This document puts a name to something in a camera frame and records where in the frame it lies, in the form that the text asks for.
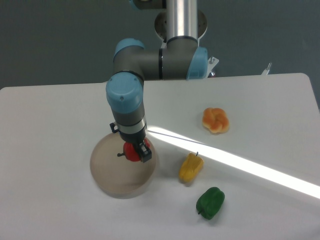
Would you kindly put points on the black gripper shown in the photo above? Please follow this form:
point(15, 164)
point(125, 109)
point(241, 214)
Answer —
point(135, 135)

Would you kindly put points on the red toy pepper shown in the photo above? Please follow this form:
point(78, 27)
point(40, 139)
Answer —
point(129, 152)

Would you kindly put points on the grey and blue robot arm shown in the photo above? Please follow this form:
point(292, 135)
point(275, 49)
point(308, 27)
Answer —
point(181, 59)

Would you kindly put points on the beige round plate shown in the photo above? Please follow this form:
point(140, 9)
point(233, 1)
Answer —
point(117, 176)

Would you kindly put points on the yellow toy pepper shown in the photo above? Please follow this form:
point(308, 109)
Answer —
point(190, 168)

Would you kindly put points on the green toy pepper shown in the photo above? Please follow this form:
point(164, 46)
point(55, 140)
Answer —
point(210, 202)

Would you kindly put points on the orange knotted bread roll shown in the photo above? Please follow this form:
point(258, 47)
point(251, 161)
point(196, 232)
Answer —
point(215, 120)

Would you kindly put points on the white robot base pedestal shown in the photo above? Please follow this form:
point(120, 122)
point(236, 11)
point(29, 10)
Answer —
point(202, 27)

